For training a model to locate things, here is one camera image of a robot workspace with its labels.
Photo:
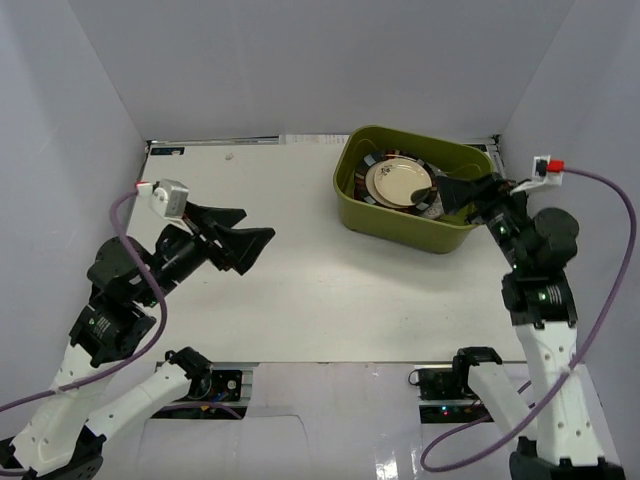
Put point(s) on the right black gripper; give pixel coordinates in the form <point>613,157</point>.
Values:
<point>485,191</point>

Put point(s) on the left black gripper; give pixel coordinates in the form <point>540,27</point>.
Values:
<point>211,245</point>

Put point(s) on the grey reindeer snowflake plate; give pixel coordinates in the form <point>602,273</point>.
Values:
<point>434,211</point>

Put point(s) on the cream plate with dark patch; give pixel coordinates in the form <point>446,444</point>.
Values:
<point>398,183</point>

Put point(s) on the black rimmed striped plate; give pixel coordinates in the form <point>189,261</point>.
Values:
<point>361,193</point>

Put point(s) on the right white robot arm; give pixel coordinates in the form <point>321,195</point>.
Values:
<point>552,437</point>

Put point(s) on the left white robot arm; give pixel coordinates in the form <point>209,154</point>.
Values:
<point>124,318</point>

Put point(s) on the olive green plastic bin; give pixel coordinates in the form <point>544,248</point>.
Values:
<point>441,236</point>

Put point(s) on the printed paper sheet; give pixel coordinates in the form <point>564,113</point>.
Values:
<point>312,139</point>

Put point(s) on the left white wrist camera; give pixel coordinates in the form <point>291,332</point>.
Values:
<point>166,198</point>

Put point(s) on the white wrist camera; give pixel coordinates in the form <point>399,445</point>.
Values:
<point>166,198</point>
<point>547,173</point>

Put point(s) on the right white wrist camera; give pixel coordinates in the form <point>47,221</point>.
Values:
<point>547,173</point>

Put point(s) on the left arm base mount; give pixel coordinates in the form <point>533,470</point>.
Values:
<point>219,398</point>

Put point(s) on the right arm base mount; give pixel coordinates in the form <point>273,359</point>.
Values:
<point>442,399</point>

